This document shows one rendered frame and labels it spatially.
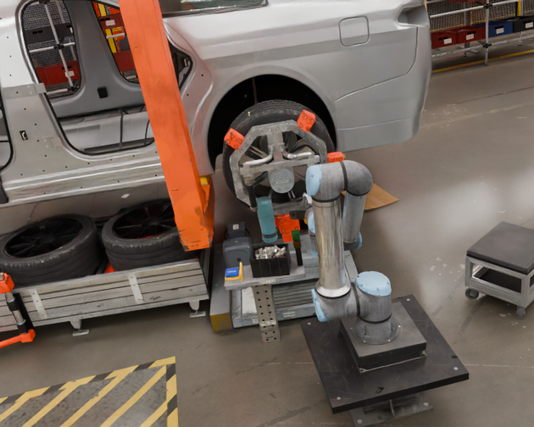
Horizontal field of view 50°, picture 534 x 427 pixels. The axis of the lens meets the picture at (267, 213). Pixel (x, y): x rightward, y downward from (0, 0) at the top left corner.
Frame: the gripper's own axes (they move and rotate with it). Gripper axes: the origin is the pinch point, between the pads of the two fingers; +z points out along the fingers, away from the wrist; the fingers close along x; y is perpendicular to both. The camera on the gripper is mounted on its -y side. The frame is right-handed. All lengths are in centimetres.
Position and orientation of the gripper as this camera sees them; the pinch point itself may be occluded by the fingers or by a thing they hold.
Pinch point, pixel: (304, 206)
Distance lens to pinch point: 296.6
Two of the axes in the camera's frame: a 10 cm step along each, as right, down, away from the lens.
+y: 9.9, -1.6, 0.1
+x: -1.5, -9.6, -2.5
